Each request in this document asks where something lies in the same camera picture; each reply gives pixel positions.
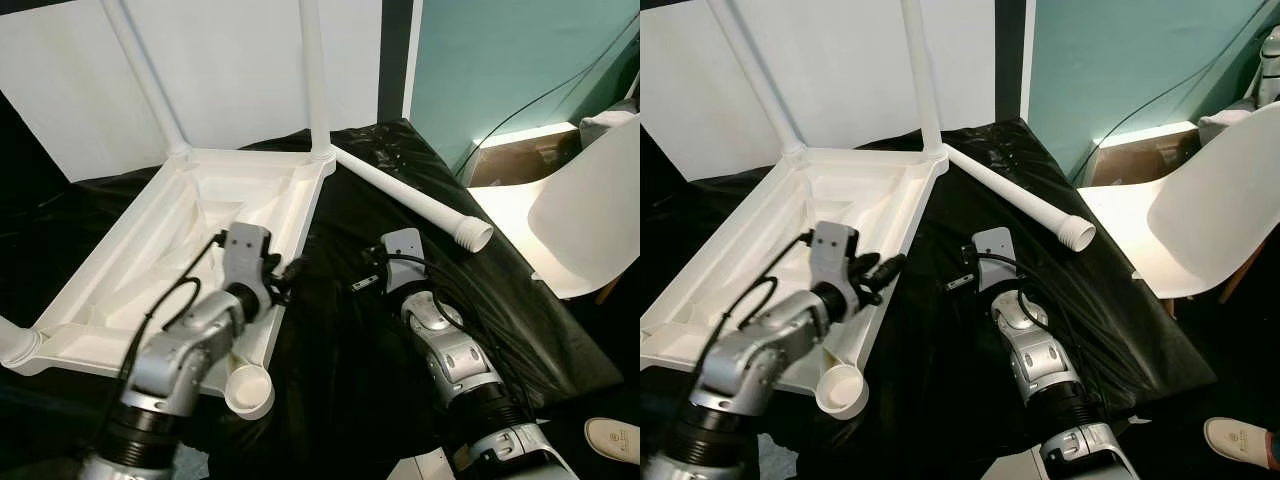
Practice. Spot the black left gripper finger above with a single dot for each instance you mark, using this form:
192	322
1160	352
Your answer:
293	270
890	268

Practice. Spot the white plastic table top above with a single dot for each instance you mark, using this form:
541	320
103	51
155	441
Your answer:
200	200
830	200

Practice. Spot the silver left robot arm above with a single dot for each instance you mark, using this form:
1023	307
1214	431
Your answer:
750	365
170	365

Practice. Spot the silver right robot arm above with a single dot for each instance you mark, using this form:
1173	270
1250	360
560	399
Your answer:
1040	350
450	350

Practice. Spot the black plastic cover sheet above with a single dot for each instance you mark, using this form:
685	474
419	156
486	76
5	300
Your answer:
340	330
940	330

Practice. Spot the brown box with white rim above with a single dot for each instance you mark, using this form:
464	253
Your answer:
510	168

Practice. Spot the large white board panel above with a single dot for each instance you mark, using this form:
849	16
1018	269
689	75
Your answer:
230	70
850	70

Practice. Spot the white plastic shell chair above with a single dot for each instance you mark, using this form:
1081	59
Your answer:
1200	210
590	210

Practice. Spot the light grey cushion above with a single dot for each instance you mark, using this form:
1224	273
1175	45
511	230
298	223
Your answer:
608	128
1228	128

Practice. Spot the white shoe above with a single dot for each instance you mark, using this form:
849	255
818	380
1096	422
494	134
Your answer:
612	442
1240	441

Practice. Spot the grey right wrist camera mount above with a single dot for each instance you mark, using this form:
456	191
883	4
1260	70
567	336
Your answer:
405	248
993	248

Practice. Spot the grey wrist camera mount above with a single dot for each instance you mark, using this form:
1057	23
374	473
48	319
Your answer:
993	248
835	250
405	248
245	250

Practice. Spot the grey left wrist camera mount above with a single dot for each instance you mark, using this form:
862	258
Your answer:
245	250
835	250

